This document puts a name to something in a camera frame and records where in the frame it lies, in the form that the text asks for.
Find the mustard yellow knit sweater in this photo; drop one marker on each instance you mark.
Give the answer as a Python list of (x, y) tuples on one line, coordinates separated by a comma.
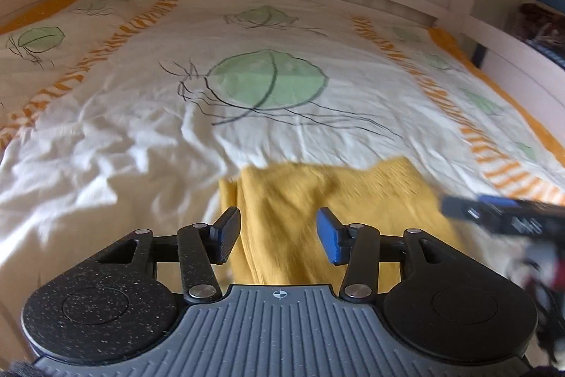
[(287, 204)]

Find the white printed duvet cover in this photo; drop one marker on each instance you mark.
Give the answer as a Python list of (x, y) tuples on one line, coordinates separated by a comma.
[(132, 116)]

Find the dark brown bundle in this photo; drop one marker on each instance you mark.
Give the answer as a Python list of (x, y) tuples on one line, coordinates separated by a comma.
[(540, 26)]

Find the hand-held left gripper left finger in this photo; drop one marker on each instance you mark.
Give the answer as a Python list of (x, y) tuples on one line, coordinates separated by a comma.
[(227, 233)]

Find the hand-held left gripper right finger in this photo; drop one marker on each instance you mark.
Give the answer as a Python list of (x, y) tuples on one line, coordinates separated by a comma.
[(329, 234)]

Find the white bed end dark rails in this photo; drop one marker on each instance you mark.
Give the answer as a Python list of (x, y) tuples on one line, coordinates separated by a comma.
[(507, 45)]

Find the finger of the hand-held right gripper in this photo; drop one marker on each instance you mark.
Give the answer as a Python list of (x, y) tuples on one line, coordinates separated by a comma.
[(494, 212)]

